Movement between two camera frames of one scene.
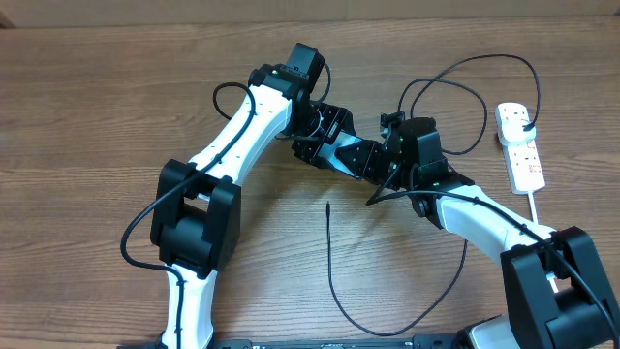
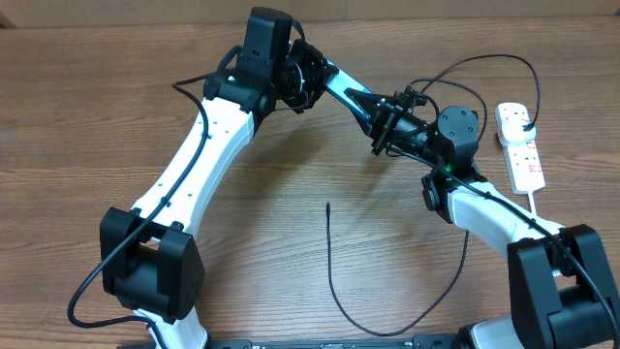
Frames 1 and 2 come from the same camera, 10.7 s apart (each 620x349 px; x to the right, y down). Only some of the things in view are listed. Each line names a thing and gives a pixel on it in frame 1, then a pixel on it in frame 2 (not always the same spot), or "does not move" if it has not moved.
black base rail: [409, 342] does not move
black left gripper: [336, 117] → [319, 72]
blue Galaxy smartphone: [327, 152] → [338, 82]
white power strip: [523, 167] does not move
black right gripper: [360, 163] → [380, 111]
